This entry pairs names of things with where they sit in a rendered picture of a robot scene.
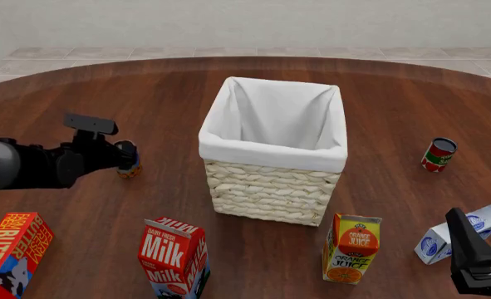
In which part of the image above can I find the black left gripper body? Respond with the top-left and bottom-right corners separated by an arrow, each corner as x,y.
72,138 -> 122,179

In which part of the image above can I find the white and blue cream cheese box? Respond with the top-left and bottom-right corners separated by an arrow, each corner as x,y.
414,203 -> 491,266

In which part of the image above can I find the red butter box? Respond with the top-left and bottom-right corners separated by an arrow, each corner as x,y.
0,212 -> 56,299

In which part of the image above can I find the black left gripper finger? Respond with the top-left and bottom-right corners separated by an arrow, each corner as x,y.
113,140 -> 140,171

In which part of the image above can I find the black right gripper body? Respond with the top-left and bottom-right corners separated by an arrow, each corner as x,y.
450,263 -> 491,296

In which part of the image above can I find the orange juice carton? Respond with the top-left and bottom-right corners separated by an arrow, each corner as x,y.
322,213 -> 383,286

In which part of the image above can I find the wicker basket with white liner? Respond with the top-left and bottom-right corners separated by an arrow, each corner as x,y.
198,76 -> 349,228

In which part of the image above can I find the red tomato sauce can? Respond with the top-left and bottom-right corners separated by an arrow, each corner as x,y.
420,137 -> 459,174

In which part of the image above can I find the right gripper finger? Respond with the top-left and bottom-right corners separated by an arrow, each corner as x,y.
444,207 -> 491,273

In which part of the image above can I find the red milk carton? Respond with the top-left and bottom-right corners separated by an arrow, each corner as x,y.
137,216 -> 211,299

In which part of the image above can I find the alphabet soup can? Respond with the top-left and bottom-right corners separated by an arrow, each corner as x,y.
115,140 -> 143,179

